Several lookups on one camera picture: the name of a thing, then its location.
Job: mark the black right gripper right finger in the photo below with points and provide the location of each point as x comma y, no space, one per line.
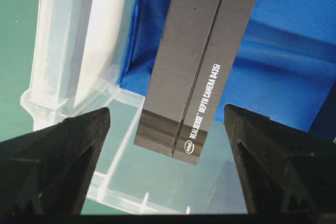
282,170

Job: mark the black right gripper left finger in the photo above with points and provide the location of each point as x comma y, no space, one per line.
49,171

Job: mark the black RealSense D435i box bottom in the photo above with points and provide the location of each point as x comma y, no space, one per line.
197,50

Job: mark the clear plastic storage case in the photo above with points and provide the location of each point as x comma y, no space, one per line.
97,53

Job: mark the blue cloth liner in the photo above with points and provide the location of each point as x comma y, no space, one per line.
284,69

